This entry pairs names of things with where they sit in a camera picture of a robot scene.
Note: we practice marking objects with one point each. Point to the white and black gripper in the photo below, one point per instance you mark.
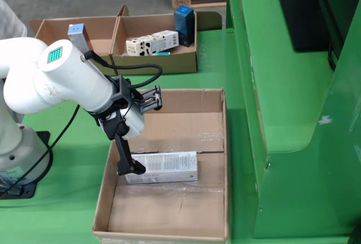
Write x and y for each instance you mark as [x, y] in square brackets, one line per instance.
[134, 124]

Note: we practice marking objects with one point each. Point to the white d'Alba product carton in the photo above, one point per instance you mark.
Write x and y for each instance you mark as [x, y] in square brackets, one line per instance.
[169, 165]

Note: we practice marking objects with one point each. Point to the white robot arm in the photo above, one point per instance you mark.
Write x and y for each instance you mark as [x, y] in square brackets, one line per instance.
[70, 80]

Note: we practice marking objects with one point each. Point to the large brown cardboard tray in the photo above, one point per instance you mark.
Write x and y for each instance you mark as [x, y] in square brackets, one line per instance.
[169, 213]

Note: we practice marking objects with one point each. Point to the open brown cardboard box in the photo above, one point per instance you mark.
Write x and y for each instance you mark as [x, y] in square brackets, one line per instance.
[98, 38]
[158, 65]

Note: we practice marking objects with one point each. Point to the small teal flat packet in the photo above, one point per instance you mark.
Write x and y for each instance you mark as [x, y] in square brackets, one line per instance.
[162, 53]

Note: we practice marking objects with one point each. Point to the white cow print carton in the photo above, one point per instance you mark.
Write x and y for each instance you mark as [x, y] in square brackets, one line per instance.
[149, 44]

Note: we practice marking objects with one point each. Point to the grey-blue product carton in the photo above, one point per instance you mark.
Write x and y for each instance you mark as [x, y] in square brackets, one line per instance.
[77, 34]

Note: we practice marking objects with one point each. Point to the dark blue product carton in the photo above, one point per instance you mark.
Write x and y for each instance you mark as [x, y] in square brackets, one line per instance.
[184, 27]

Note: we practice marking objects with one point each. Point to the green metal cabinet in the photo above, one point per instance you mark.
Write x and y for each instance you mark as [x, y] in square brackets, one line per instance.
[282, 100]

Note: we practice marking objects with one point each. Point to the white fabric bundle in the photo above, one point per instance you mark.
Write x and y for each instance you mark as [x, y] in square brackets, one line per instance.
[11, 21]

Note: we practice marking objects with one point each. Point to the black monitor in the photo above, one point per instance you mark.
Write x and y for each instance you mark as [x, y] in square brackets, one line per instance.
[304, 15]

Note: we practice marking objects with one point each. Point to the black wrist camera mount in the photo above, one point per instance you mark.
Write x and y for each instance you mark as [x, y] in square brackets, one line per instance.
[124, 92]

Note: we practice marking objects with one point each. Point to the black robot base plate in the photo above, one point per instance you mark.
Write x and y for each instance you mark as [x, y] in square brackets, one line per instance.
[28, 191]

